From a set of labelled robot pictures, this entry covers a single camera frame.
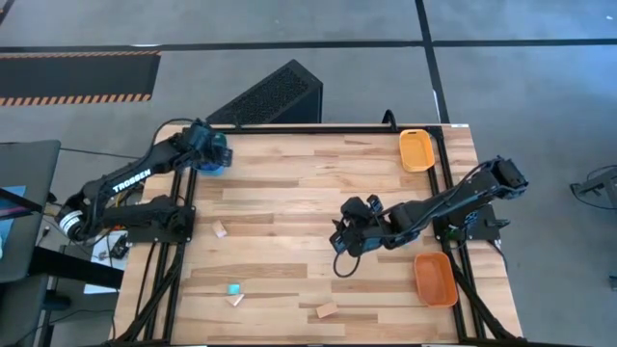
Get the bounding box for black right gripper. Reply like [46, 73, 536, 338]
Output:
[329, 195, 406, 257]

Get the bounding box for orange plastic bin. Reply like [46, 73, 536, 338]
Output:
[413, 251, 460, 309]

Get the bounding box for blue plastic bin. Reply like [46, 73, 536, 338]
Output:
[195, 133, 229, 177]

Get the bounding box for black perforated wedge stand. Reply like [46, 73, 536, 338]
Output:
[205, 58, 325, 126]

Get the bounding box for yellow plastic bin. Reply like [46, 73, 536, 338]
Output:
[398, 127, 437, 174]

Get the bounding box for small black device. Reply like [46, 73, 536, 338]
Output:
[108, 233, 129, 260]

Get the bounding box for black hazard-striped floor mat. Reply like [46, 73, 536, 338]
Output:
[0, 49, 162, 108]

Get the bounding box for white paper sheet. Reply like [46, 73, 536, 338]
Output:
[83, 229, 130, 296]

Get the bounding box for black desk bar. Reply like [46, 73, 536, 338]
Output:
[27, 245, 125, 291]

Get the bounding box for blue lit screen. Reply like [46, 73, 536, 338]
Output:
[0, 185, 29, 248]

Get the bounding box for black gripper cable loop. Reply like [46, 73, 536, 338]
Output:
[332, 250, 362, 280]

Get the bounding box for black aluminium table frame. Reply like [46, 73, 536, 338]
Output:
[113, 123, 520, 347]

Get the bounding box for black arched handle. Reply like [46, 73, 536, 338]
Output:
[381, 108, 399, 132]

